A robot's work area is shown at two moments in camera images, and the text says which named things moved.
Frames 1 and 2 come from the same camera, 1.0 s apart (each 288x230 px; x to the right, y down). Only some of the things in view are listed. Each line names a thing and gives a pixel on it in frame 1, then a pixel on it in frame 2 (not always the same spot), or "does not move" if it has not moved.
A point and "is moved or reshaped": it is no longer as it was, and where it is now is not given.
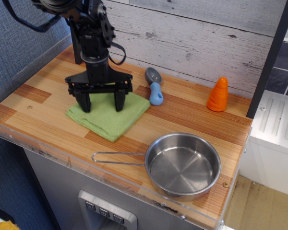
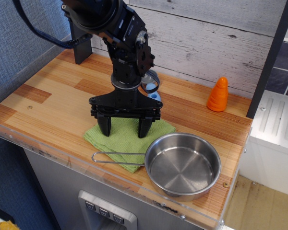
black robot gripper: [99, 77] to [125, 103]
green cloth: [103, 119] is moved or reshaped
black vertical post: [74, 24] does not move
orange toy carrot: [217, 100] does not move
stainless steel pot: [181, 166] does not move
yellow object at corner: [7, 225] does not move
